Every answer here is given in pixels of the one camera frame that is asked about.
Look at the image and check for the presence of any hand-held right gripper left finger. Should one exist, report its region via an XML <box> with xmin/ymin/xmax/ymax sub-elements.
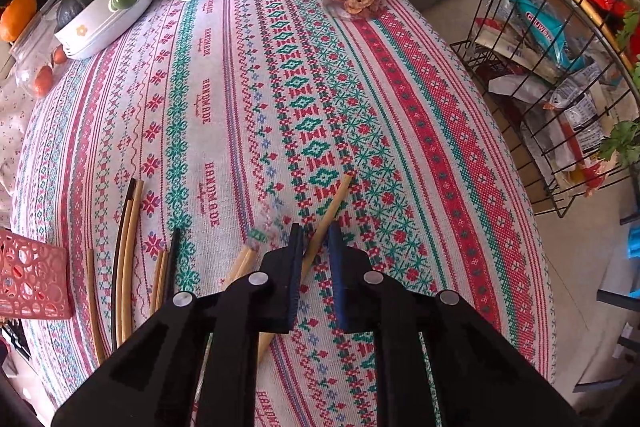
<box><xmin>50</xmin><ymin>223</ymin><xmax>305</xmax><ymax>427</ymax></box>

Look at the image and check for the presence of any orange fruit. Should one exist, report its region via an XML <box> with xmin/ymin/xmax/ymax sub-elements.
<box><xmin>0</xmin><ymin>0</ymin><xmax>39</xmax><ymax>42</ymax></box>

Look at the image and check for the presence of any blue snack packet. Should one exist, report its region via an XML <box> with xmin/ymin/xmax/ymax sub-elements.
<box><xmin>507</xmin><ymin>0</ymin><xmax>587</xmax><ymax>68</ymax></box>

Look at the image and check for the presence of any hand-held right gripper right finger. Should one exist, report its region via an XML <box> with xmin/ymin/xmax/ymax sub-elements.
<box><xmin>327</xmin><ymin>222</ymin><xmax>583</xmax><ymax>427</ymax></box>

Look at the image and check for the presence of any clear glass jar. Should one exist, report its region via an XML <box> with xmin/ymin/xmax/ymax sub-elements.
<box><xmin>10</xmin><ymin>14</ymin><xmax>72</xmax><ymax>100</ymax></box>

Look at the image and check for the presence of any pink perforated plastic basket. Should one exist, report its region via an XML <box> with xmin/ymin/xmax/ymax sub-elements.
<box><xmin>0</xmin><ymin>229</ymin><xmax>76</xmax><ymax>321</ymax></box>

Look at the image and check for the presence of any clear white snack packet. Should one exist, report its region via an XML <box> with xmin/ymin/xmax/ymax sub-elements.
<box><xmin>547</xmin><ymin>67</ymin><xmax>609</xmax><ymax>148</ymax></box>

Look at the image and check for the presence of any red green patterned tablecloth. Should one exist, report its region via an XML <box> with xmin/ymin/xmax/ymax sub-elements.
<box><xmin>10</xmin><ymin>0</ymin><xmax>557</xmax><ymax>427</ymax></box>

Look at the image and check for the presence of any white floral tablecloth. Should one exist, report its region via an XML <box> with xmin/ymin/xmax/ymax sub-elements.
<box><xmin>0</xmin><ymin>72</ymin><xmax>36</xmax><ymax>220</ymax></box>

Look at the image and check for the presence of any green leafy herb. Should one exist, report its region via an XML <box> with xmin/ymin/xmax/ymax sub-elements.
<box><xmin>597</xmin><ymin>9</ymin><xmax>640</xmax><ymax>168</ymax></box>

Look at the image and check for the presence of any white oval dish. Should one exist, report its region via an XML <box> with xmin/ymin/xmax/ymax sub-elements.
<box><xmin>53</xmin><ymin>0</ymin><xmax>159</xmax><ymax>60</ymax></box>

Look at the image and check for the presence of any black wire rack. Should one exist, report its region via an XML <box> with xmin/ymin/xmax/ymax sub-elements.
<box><xmin>450</xmin><ymin>0</ymin><xmax>640</xmax><ymax>219</ymax></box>

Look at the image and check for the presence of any black chopstick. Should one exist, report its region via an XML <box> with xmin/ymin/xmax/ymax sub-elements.
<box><xmin>162</xmin><ymin>228</ymin><xmax>182</xmax><ymax>308</ymax></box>
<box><xmin>111</xmin><ymin>178</ymin><xmax>137</xmax><ymax>350</ymax></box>

